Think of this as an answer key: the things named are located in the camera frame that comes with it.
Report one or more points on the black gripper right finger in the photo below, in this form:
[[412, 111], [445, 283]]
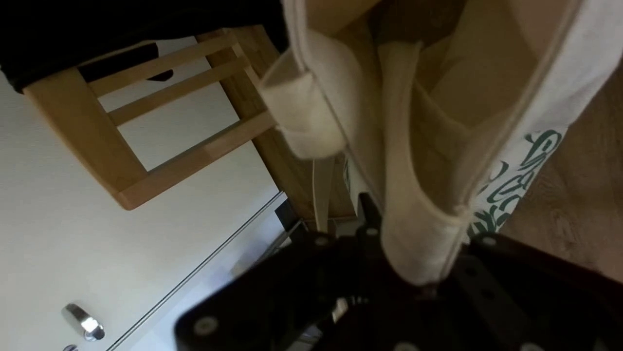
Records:
[[538, 304]]

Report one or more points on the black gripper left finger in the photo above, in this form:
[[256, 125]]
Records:
[[293, 298]]

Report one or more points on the white tote bag green print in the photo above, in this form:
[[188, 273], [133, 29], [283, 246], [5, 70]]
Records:
[[416, 162]]

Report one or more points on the white door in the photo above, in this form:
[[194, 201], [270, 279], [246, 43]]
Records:
[[52, 259]]

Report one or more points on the wooden folding chair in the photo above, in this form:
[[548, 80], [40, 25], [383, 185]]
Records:
[[85, 123]]

